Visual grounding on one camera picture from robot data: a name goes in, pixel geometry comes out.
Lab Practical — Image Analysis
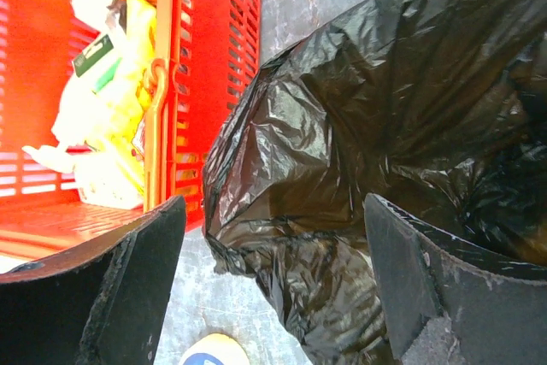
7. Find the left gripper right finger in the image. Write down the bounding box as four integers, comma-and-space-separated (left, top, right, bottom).
364, 194, 546, 364

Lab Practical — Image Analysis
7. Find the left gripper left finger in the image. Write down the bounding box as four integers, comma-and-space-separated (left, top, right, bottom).
1, 196, 186, 364

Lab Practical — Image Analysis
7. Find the yellow snack bag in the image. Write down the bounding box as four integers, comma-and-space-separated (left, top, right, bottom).
51, 0, 156, 156

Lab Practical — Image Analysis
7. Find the green yellow packet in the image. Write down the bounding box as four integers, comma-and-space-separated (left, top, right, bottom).
72, 33, 121, 94

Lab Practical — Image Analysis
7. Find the black trash bag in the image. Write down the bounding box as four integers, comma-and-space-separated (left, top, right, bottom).
203, 0, 546, 364

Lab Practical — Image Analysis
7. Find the masking tape roll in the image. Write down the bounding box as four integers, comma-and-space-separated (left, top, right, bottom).
179, 333, 250, 365

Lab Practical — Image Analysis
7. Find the red plastic basket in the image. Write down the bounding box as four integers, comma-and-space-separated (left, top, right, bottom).
1, 0, 261, 270

